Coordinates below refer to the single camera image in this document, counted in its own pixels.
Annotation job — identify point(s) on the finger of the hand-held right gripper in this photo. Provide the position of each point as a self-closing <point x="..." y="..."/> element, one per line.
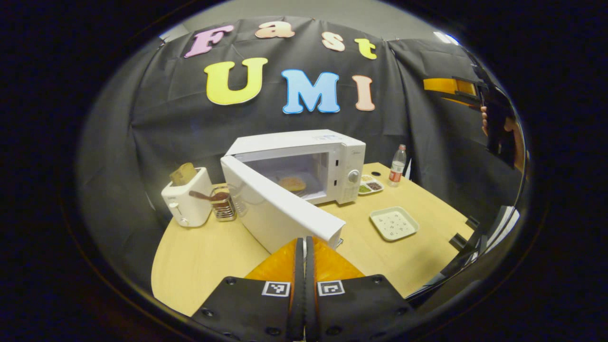
<point x="463" y="100"/>
<point x="446" y="85"/>

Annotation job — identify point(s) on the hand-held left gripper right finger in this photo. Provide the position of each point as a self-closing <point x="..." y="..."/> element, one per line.
<point x="311" y="285"/>

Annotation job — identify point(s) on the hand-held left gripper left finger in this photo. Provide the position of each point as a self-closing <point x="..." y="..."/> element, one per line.
<point x="298" y="285"/>

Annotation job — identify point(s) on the white microwave oven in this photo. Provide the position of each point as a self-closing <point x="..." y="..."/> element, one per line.
<point x="280" y="213"/>

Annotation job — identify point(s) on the breaded food patty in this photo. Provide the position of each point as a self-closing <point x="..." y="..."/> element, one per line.
<point x="292" y="184"/>

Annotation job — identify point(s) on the small ceiling light panel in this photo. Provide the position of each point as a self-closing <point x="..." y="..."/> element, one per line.
<point x="446" y="38"/>

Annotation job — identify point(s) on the white panel edge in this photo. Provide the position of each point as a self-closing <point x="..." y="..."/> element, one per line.
<point x="408" y="168"/>

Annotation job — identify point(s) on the clear plastic water bottle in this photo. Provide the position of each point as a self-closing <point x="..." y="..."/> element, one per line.
<point x="397" y="168"/>

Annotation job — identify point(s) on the white square plate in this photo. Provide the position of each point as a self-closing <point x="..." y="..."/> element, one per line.
<point x="394" y="223"/>

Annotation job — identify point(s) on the glass jar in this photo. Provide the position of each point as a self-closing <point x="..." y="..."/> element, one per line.
<point x="223" y="209"/>

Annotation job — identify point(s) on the divided dish of beans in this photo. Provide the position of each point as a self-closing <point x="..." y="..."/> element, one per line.
<point x="370" y="186"/>

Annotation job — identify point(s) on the brown wooden spoon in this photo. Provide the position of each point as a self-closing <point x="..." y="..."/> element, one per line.
<point x="204" y="195"/>

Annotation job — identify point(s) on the white toaster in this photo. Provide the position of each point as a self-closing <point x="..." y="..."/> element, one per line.
<point x="190" y="204"/>

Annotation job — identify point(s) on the brown toast slice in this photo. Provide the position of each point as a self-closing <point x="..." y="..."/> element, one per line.
<point x="183" y="175"/>

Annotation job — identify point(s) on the black metal frame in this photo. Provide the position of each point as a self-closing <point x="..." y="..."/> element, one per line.
<point x="475" y="247"/>

